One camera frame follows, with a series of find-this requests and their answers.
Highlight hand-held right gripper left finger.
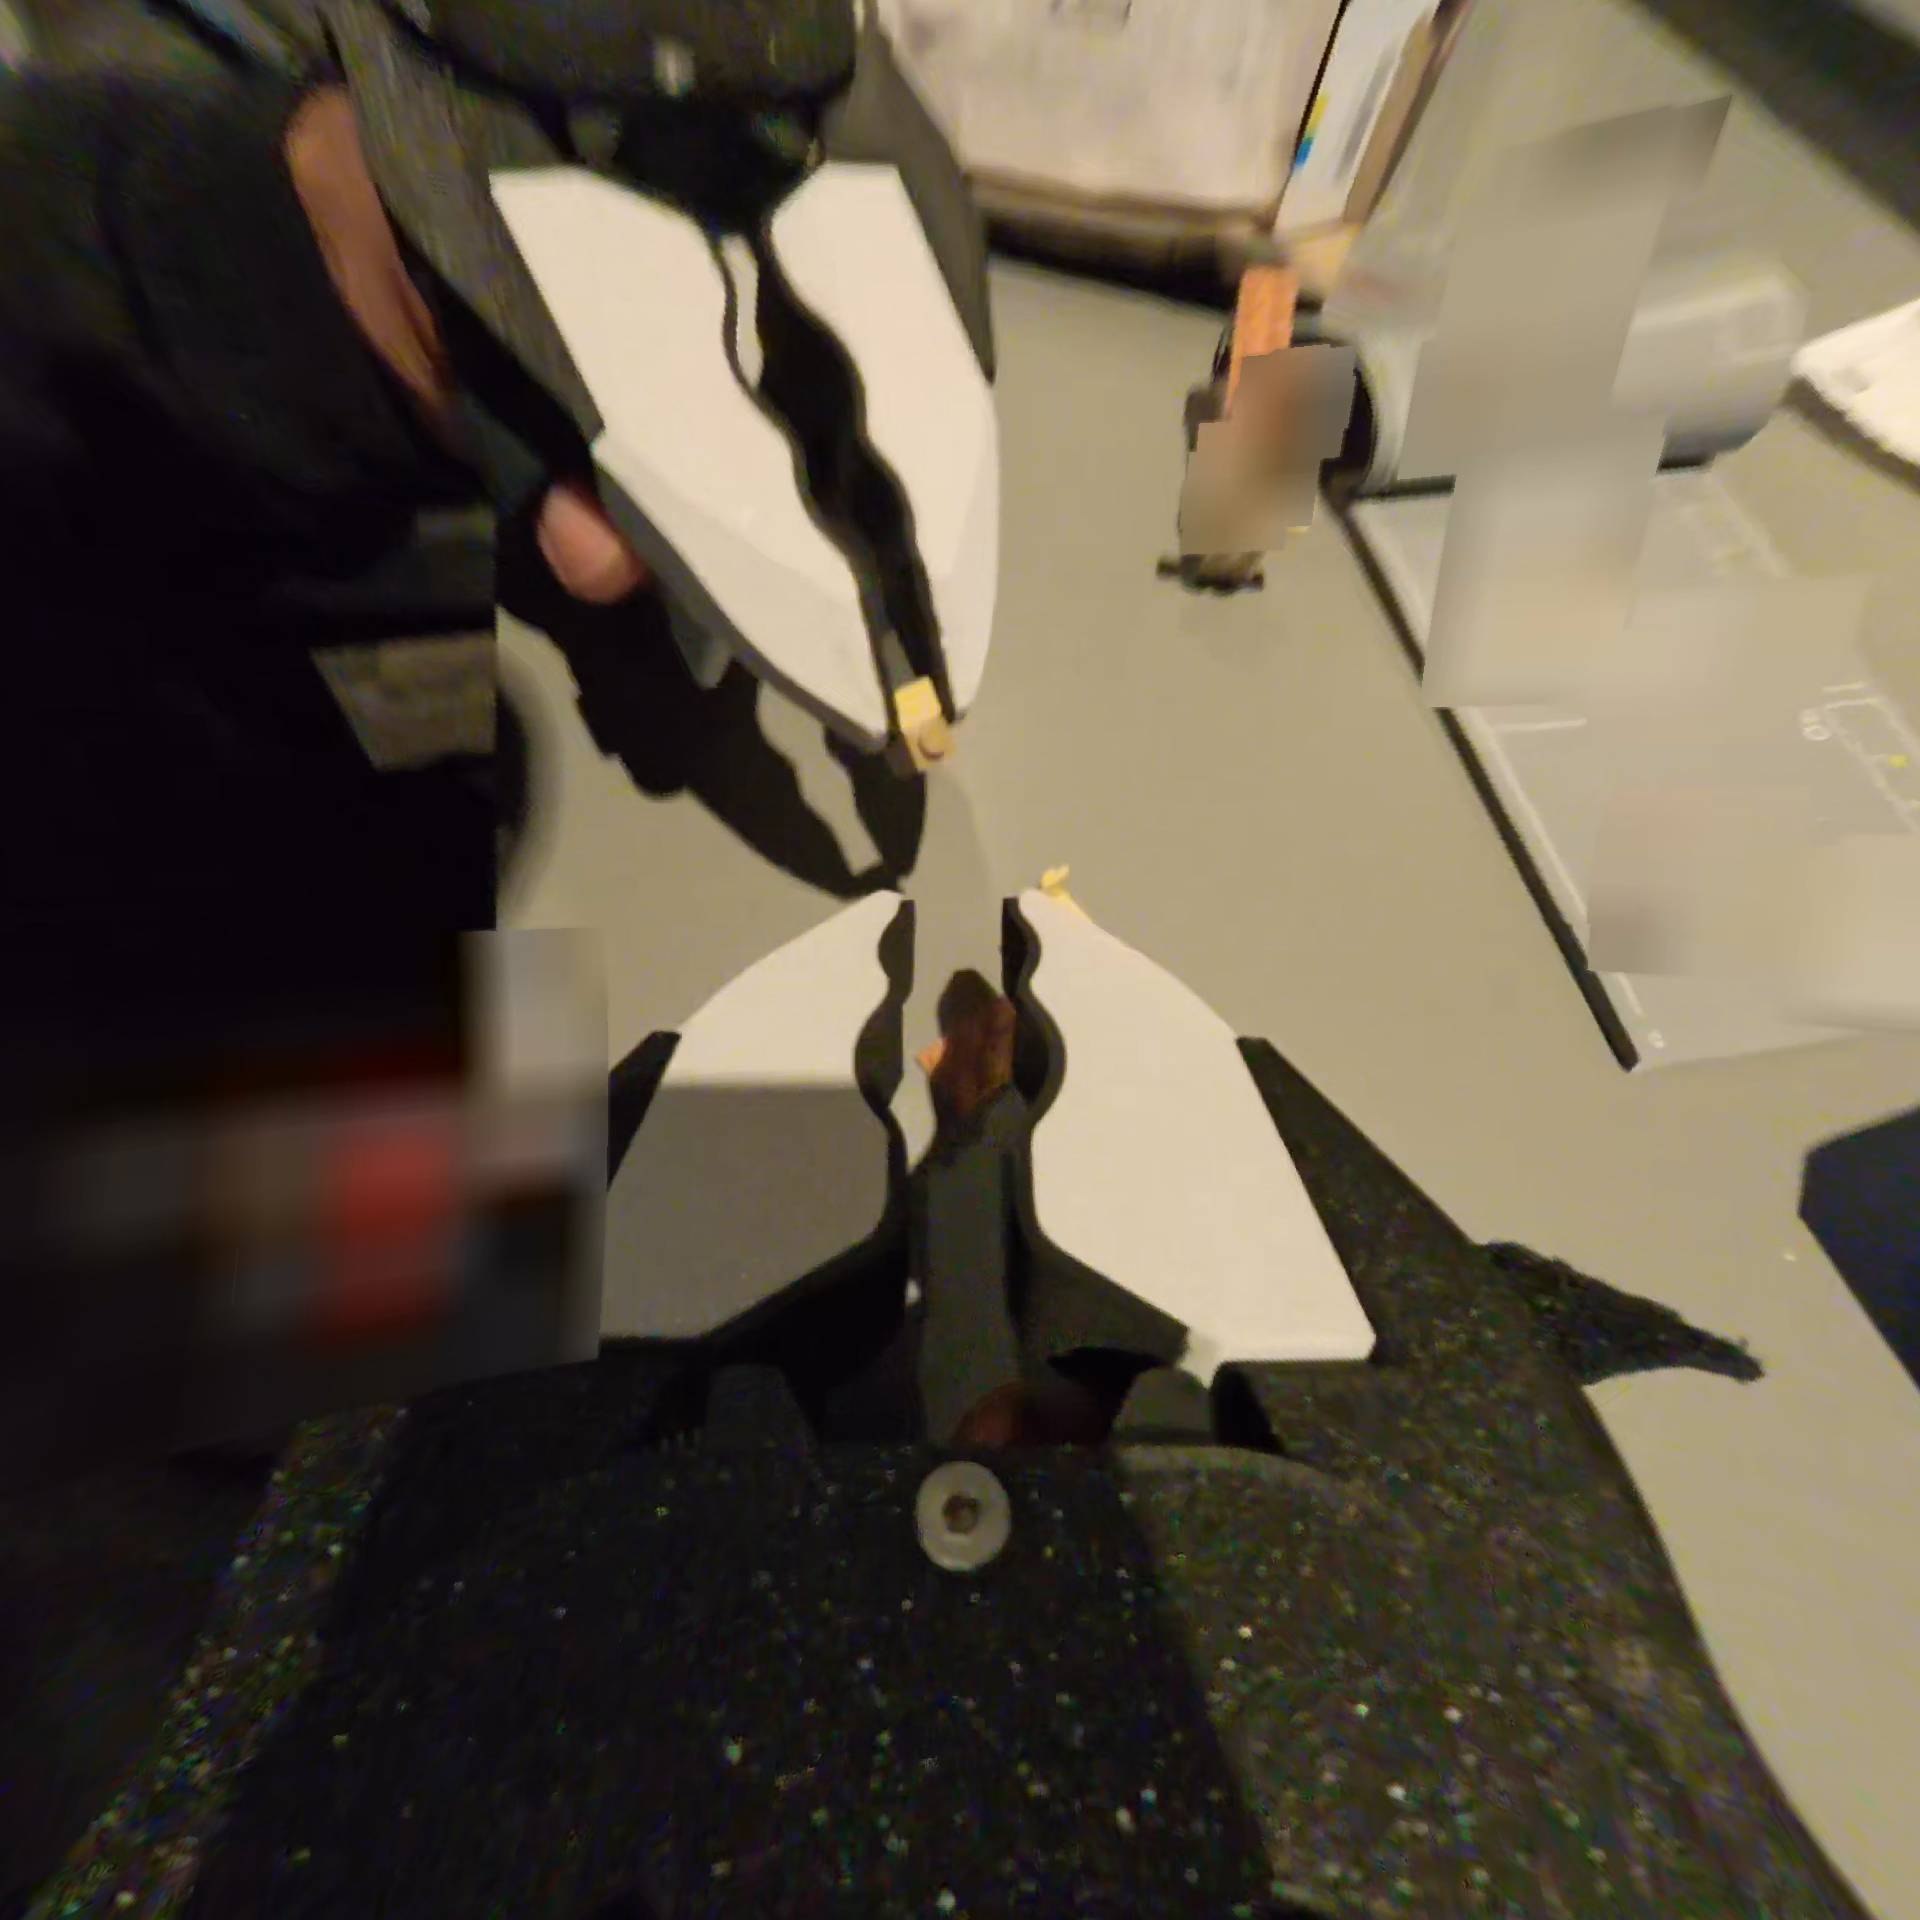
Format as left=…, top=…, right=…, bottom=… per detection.
left=608, top=891, right=917, bottom=1339

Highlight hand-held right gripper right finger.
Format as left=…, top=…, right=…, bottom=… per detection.
left=1001, top=886, right=1378, bottom=1367

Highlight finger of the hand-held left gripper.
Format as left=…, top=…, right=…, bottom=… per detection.
left=491, top=164, right=921, bottom=755
left=765, top=162, right=1003, bottom=722

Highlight grey desk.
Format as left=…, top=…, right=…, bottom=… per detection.
left=497, top=257, right=1920, bottom=1920

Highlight person's left hand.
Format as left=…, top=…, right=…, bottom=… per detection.
left=287, top=89, right=647, bottom=606

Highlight orange and tan brick model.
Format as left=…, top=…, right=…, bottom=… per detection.
left=1160, top=262, right=1360, bottom=595

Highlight white printed paper bag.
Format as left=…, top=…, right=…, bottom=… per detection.
left=877, top=0, right=1353, bottom=212

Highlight grey instruction booklet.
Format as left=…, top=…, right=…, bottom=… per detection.
left=1319, top=257, right=1920, bottom=1070

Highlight empty white paper bag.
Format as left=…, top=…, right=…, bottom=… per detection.
left=1793, top=299, right=1920, bottom=490

